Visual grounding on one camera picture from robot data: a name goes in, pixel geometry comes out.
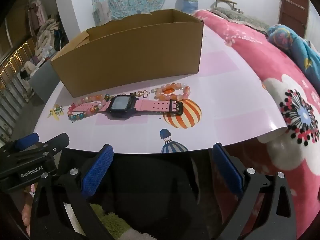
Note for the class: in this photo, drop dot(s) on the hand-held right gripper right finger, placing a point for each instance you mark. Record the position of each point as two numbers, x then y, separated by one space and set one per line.
227 170

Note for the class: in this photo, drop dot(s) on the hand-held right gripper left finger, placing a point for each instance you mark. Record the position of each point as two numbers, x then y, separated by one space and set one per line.
97 172

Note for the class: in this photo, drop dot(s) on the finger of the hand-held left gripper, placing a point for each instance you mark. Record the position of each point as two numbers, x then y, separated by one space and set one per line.
26 141
57 141

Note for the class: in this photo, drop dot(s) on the brown cardboard box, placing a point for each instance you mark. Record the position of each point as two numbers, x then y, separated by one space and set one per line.
130 62

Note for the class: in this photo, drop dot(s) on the person's left hand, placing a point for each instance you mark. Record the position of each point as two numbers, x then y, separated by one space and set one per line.
26 215

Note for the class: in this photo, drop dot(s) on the green fluffy cloth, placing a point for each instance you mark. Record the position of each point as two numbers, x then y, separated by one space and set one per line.
110 222

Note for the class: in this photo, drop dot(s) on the pink floral blanket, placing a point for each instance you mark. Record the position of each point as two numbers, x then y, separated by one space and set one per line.
262 55

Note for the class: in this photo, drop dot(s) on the hanging pink garment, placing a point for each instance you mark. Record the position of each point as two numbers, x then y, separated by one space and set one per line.
36 12

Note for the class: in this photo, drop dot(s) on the blue printed blanket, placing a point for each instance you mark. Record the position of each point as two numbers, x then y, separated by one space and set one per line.
295 45

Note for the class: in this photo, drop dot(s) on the grey patterned pillow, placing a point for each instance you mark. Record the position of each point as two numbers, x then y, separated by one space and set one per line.
240 17

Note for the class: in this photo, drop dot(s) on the wooden chair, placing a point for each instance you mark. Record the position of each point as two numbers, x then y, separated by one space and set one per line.
225 0

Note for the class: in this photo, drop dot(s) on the blue water jug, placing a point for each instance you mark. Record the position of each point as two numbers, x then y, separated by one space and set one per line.
190 2

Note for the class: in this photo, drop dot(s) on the brown wooden door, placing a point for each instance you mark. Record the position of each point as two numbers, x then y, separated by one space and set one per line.
292 10

